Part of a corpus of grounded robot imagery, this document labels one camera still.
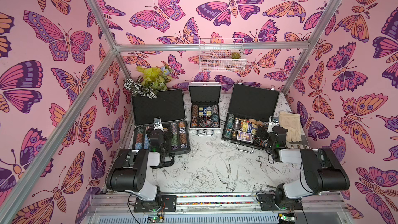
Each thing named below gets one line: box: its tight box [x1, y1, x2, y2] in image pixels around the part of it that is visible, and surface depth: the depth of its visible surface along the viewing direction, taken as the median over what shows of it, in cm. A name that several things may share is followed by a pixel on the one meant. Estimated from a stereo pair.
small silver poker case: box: [188, 81, 222, 137], surface depth 105 cm
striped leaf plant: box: [123, 75, 158, 99], surface depth 96 cm
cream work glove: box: [278, 110, 303, 143], surface depth 102 cm
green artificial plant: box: [135, 64, 174, 91], surface depth 105 cm
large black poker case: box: [131, 89, 191, 167], surface depth 99 cm
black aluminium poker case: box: [221, 83, 280, 154], surface depth 102 cm
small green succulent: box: [230, 51, 241, 60], surface depth 94 cm
